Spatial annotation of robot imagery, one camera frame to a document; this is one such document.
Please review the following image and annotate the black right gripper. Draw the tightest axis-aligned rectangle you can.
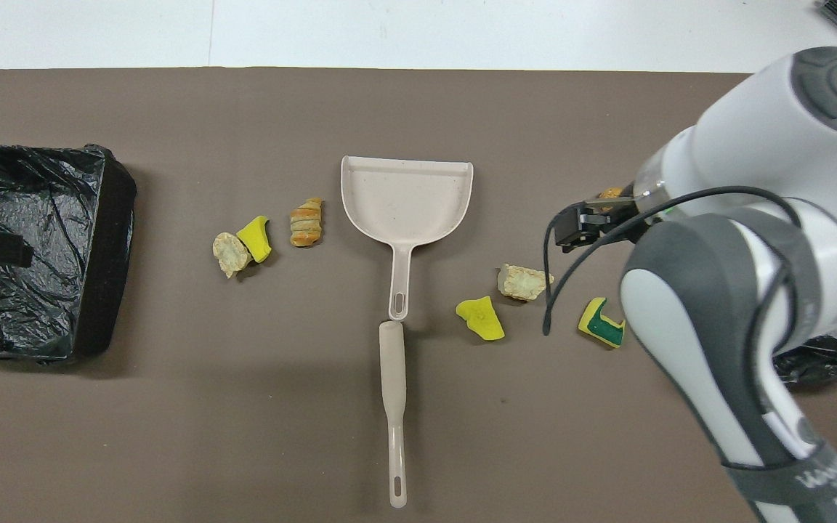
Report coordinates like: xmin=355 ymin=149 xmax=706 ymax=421
xmin=555 ymin=203 xmax=648 ymax=254

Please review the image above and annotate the pale angular bread chunk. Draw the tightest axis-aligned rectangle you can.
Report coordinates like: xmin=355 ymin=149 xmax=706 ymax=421
xmin=497 ymin=263 xmax=556 ymax=303

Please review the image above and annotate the green and yellow sponge piece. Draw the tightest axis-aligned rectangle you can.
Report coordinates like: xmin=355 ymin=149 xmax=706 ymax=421
xmin=578 ymin=296 xmax=626 ymax=349

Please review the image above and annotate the beige plastic dustpan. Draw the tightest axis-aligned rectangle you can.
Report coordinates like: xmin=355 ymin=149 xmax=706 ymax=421
xmin=340 ymin=155 xmax=474 ymax=322

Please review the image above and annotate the beige brush with black bristles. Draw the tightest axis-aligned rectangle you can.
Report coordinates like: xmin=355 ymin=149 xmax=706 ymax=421
xmin=379 ymin=320 xmax=409 ymax=508

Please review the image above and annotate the pale rounded bread piece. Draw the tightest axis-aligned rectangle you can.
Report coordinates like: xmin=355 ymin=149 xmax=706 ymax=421
xmin=212 ymin=232 xmax=251 ymax=279

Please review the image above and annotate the yellow sponge wedge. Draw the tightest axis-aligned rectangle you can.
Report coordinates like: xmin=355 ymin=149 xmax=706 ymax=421
xmin=235 ymin=215 xmax=273 ymax=264

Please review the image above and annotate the striped orange croissant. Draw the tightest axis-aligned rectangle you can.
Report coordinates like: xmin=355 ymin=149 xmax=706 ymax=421
xmin=289 ymin=198 xmax=324 ymax=248

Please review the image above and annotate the bin with taut black bag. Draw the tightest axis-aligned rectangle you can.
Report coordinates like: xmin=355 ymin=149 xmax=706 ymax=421
xmin=0 ymin=143 xmax=137 ymax=363

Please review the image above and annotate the bin with loose black bag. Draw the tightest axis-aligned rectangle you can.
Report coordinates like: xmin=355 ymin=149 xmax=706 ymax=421
xmin=773 ymin=316 xmax=837 ymax=386

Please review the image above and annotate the brown table mat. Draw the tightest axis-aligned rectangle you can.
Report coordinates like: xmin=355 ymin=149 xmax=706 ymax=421
xmin=0 ymin=68 xmax=837 ymax=523

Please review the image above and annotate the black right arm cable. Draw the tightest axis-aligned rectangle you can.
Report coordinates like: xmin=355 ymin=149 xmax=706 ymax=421
xmin=543 ymin=185 xmax=801 ymax=336

